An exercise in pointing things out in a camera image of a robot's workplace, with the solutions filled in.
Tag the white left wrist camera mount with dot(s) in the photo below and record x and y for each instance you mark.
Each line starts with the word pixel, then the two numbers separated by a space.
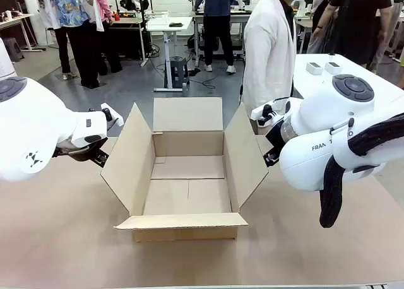
pixel 115 120

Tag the black flat object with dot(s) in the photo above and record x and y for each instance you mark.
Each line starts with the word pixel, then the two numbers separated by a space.
pixel 175 24

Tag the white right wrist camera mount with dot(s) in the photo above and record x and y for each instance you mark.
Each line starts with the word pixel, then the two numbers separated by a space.
pixel 260 112

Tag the person in black t-shirt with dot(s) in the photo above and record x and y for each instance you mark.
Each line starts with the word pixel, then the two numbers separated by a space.
pixel 356 17

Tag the light wooden side table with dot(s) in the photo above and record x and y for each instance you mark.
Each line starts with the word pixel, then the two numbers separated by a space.
pixel 12 21

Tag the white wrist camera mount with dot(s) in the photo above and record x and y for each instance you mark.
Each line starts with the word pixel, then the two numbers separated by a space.
pixel 260 112
pixel 115 120

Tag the person in grey clothes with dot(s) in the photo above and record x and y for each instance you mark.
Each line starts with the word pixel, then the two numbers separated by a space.
pixel 315 39

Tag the person in blue floral shirt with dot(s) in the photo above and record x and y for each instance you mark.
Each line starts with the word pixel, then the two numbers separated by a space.
pixel 66 5

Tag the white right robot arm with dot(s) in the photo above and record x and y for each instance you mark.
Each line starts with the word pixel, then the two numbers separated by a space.
pixel 315 118

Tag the grey workbench table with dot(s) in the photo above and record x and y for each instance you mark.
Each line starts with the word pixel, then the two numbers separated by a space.
pixel 243 14

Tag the brown cardboard box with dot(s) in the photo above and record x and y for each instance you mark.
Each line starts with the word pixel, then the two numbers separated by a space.
pixel 189 194

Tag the grey plastic stool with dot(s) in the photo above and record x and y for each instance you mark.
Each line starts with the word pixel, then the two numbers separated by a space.
pixel 12 49

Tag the wooden table with red object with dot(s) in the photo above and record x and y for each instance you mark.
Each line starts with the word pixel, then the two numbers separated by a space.
pixel 126 20

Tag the person in white cardigan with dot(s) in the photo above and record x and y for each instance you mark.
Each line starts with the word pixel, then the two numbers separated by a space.
pixel 268 49

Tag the person in pink shirt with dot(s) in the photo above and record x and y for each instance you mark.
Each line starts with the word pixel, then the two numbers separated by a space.
pixel 102 2

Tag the black step stool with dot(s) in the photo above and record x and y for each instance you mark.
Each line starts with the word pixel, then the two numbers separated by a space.
pixel 176 71

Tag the person in dark blue top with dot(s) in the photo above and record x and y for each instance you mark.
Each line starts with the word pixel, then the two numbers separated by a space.
pixel 214 5

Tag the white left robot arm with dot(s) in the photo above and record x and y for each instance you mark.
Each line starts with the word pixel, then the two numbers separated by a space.
pixel 31 128

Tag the white table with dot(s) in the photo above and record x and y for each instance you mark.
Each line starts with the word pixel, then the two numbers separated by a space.
pixel 309 84

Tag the white standing desk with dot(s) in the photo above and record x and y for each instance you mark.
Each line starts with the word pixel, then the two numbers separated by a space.
pixel 164 25

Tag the small white device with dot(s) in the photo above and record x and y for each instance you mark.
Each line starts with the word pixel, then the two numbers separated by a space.
pixel 333 68
pixel 314 68

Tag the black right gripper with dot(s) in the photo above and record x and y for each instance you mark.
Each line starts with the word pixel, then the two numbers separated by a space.
pixel 274 137

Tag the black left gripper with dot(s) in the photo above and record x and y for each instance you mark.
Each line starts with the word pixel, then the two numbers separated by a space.
pixel 79 150

